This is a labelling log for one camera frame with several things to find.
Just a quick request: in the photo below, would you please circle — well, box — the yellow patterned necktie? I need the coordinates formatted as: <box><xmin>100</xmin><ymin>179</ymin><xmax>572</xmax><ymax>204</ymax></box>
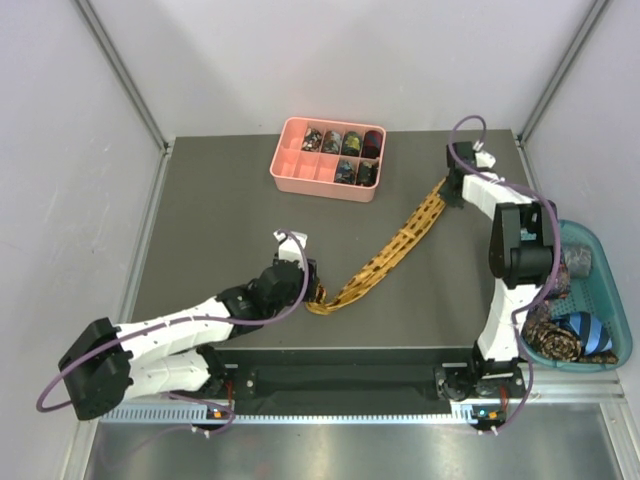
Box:
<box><xmin>305</xmin><ymin>179</ymin><xmax>446</xmax><ymax>316</ymax></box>

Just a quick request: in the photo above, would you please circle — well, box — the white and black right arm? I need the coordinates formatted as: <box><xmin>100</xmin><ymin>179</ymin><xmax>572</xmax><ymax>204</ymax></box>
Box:
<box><xmin>439</xmin><ymin>141</ymin><xmax>557</xmax><ymax>397</ymax></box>

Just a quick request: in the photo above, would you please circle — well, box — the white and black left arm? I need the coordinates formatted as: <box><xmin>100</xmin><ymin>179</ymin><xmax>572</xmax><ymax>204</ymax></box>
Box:
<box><xmin>58</xmin><ymin>258</ymin><xmax>318</xmax><ymax>421</ymax></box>

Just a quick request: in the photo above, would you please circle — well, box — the black yellow rolled tie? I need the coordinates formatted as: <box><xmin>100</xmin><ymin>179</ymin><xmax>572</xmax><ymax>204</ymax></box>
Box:
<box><xmin>355</xmin><ymin>159</ymin><xmax>379</xmax><ymax>187</ymax></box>

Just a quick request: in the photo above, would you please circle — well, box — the maroon rolled tie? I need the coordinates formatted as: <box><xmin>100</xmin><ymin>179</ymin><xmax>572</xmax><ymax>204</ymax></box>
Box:
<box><xmin>361</xmin><ymin>129</ymin><xmax>384</xmax><ymax>159</ymax></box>

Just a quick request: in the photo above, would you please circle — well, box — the blue patterned rolled tie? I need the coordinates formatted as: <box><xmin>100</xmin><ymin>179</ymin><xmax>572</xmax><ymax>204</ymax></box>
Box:
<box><xmin>334</xmin><ymin>158</ymin><xmax>357</xmax><ymax>185</ymax></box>

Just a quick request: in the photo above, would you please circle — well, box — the green yellow rolled tie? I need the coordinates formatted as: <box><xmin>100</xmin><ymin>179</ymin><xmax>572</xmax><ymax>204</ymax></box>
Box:
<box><xmin>341</xmin><ymin>130</ymin><xmax>363</xmax><ymax>157</ymax></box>

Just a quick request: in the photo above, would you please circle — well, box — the pink compartment organizer box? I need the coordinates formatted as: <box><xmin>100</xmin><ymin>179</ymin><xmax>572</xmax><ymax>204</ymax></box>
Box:
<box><xmin>269</xmin><ymin>117</ymin><xmax>387</xmax><ymax>203</ymax></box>

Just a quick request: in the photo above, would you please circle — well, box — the dark orange floral rolled tie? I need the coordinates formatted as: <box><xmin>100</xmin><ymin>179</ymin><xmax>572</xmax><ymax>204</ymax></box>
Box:
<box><xmin>545</xmin><ymin>263</ymin><xmax>571</xmax><ymax>301</ymax></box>

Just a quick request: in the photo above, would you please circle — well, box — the multicolour rolled tie in box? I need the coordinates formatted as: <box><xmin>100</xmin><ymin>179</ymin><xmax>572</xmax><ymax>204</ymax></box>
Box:
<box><xmin>301</xmin><ymin>127</ymin><xmax>324</xmax><ymax>152</ymax></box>

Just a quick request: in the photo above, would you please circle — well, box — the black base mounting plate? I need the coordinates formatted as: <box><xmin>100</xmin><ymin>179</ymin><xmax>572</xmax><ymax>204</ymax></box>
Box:
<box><xmin>197</xmin><ymin>347</ymin><xmax>525</xmax><ymax>416</ymax></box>

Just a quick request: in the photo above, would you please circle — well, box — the brown paisley rolled tie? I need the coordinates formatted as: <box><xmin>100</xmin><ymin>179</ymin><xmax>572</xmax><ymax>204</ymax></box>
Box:
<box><xmin>521</xmin><ymin>302</ymin><xmax>618</xmax><ymax>365</ymax></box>

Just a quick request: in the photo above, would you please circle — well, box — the teal perforated plastic basket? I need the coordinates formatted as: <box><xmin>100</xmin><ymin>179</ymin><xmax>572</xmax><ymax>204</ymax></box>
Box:
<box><xmin>525</xmin><ymin>220</ymin><xmax>633</xmax><ymax>374</ymax></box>

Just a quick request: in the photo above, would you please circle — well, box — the blue striped rolled tie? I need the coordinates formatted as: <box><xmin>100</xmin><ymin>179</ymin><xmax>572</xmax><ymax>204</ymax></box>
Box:
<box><xmin>552</xmin><ymin>311</ymin><xmax>613</xmax><ymax>356</ymax></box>

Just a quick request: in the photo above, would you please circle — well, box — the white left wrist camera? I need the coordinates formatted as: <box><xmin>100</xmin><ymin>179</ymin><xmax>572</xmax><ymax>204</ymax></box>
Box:
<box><xmin>274</xmin><ymin>230</ymin><xmax>308</xmax><ymax>262</ymax></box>

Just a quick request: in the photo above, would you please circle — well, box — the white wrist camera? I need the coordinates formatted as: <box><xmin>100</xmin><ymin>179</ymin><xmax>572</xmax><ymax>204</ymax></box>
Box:
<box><xmin>274</xmin><ymin>230</ymin><xmax>308</xmax><ymax>262</ymax></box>
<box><xmin>473</xmin><ymin>141</ymin><xmax>496</xmax><ymax>170</ymax></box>

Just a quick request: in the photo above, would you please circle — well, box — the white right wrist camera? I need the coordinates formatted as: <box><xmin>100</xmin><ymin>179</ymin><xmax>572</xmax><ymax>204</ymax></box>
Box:
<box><xmin>473</xmin><ymin>141</ymin><xmax>496</xmax><ymax>170</ymax></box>

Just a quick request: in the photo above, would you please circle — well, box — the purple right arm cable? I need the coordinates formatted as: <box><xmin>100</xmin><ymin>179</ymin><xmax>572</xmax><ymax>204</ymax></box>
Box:
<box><xmin>447</xmin><ymin>115</ymin><xmax>560</xmax><ymax>436</ymax></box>

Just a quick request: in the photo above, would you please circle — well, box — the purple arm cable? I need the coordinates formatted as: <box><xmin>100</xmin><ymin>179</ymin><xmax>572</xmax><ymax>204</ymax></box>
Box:
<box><xmin>36</xmin><ymin>228</ymin><xmax>309</xmax><ymax>437</ymax></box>
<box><xmin>447</xmin><ymin>115</ymin><xmax>560</xmax><ymax>436</ymax></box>

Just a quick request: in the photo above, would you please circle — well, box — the right aluminium frame post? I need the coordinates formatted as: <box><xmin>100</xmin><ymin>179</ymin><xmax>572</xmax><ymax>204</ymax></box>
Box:
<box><xmin>516</xmin><ymin>0</ymin><xmax>612</xmax><ymax>147</ymax></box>

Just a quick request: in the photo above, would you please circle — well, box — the aluminium frame post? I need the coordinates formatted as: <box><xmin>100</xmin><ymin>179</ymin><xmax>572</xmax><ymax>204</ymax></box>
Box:
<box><xmin>516</xmin><ymin>0</ymin><xmax>612</xmax><ymax>147</ymax></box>
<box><xmin>71</xmin><ymin>0</ymin><xmax>170</xmax><ymax>152</ymax></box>

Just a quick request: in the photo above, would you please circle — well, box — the grey slotted cable duct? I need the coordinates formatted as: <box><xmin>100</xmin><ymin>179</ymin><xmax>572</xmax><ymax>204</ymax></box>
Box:
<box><xmin>99</xmin><ymin>402</ymin><xmax>506</xmax><ymax>426</ymax></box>

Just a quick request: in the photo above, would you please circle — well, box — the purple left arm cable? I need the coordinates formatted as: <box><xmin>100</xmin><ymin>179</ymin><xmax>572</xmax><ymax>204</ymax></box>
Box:
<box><xmin>36</xmin><ymin>228</ymin><xmax>309</xmax><ymax>437</ymax></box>

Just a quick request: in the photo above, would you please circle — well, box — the left aluminium frame post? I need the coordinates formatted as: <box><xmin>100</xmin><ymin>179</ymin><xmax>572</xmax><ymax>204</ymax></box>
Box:
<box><xmin>71</xmin><ymin>0</ymin><xmax>170</xmax><ymax>152</ymax></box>

